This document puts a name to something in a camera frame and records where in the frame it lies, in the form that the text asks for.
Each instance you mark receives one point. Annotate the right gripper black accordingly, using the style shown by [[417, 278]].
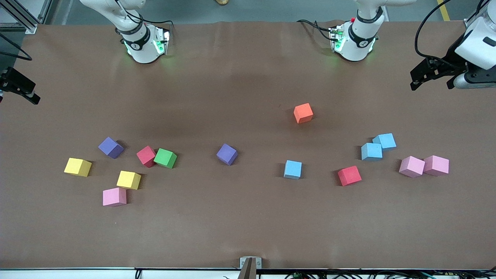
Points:
[[15, 82]]

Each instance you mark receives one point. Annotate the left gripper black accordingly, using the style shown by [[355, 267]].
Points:
[[450, 58]]

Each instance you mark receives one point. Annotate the red foam cube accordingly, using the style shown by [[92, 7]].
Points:
[[349, 175], [145, 156]]

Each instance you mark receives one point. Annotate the yellow foam cube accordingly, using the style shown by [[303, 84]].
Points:
[[78, 167], [129, 179]]

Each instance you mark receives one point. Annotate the orange foam cube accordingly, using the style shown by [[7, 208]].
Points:
[[303, 113]]

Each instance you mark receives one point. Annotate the green foam cube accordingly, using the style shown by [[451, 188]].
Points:
[[166, 157]]

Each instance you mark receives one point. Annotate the blue foam cube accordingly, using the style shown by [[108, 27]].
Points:
[[292, 169], [371, 152], [386, 140]]

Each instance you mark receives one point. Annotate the purple foam cube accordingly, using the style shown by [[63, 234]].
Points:
[[110, 147], [227, 154]]

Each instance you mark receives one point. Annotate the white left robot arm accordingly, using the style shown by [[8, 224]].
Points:
[[358, 42]]

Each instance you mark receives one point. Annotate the pink foam cube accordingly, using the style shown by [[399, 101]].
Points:
[[438, 165], [114, 197], [412, 166]]

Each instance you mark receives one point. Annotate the tan shoe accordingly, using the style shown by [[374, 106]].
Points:
[[222, 2]]

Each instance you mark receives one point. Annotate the aluminium frame profile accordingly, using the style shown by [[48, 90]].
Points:
[[29, 28]]

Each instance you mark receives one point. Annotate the grey metal bracket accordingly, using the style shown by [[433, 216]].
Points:
[[243, 262]]

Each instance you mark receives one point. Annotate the brown camera pole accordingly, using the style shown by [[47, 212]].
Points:
[[248, 272]]

